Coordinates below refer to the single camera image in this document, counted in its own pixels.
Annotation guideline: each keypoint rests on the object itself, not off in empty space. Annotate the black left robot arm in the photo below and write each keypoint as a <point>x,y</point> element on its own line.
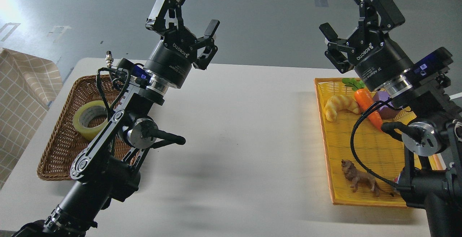
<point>109,167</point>

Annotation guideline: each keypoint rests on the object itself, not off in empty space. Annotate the orange toy carrot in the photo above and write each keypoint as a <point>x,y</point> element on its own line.
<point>364,99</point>

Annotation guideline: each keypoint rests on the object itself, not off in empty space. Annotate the purple foam cube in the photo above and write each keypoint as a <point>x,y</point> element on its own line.
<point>385,112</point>

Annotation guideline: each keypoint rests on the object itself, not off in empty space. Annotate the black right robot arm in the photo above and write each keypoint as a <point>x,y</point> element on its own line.
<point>431,177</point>

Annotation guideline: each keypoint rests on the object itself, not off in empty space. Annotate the toy croissant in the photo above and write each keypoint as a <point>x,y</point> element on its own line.
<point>338,102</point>

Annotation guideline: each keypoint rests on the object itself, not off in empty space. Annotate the brown toy lion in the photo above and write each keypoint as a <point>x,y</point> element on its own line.
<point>356,177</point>

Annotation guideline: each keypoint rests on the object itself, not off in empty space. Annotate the yellow tape roll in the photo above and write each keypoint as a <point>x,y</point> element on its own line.
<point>85,114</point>

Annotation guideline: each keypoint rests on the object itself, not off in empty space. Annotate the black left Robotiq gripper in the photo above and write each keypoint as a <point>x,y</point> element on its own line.
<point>171,58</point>

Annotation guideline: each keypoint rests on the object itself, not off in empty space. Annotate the brown wicker basket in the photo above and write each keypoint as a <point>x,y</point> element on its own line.
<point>66,142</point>

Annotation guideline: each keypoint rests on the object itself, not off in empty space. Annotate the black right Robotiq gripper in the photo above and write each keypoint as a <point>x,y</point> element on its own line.
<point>375,58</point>

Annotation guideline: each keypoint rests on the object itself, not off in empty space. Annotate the yellow plastic tray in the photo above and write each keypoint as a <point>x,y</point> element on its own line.
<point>378,151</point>

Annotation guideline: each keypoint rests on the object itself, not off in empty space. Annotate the beige checkered cloth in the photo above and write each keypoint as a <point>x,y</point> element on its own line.
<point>28,84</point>

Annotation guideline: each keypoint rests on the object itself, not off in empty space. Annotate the small jar with red lid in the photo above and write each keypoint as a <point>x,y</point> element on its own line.
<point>396,181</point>

